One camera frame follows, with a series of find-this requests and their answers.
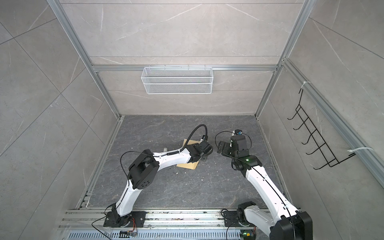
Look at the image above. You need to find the black camera cable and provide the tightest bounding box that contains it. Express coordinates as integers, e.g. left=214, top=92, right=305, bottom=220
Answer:
left=214, top=130, right=253, bottom=160
left=179, top=124, right=209, bottom=152

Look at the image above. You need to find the tan paper envelope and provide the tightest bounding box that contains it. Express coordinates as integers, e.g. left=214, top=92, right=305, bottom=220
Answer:
left=176, top=140, right=201, bottom=170

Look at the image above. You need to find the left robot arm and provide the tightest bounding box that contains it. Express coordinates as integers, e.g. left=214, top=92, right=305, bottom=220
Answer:
left=107, top=140, right=213, bottom=227

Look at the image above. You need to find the slotted cable duct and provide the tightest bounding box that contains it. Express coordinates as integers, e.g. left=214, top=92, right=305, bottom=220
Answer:
left=66, top=229, right=246, bottom=240

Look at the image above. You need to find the left black camera cable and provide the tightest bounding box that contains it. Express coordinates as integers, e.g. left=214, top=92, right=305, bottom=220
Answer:
left=179, top=124, right=209, bottom=152

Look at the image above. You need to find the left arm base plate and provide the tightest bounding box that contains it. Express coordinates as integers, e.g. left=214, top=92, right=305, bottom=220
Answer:
left=103, top=211, right=147, bottom=228

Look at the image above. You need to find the right black camera cable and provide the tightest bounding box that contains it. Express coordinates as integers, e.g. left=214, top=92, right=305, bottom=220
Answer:
left=214, top=130, right=253, bottom=160

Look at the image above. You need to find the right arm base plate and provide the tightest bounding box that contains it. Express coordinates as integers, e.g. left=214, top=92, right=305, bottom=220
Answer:
left=221, top=209, right=250, bottom=227

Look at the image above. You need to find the white wire mesh basket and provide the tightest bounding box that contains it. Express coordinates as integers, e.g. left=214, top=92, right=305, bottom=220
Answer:
left=141, top=67, right=214, bottom=95

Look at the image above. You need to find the black wire hook rack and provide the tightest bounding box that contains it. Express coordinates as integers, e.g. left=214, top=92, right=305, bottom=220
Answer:
left=287, top=89, right=356, bottom=170

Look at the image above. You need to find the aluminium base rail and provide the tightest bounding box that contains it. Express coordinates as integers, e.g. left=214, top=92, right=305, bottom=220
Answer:
left=59, top=209, right=259, bottom=232

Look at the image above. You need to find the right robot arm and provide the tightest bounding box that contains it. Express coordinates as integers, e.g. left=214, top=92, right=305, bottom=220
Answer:
left=217, top=134, right=314, bottom=240

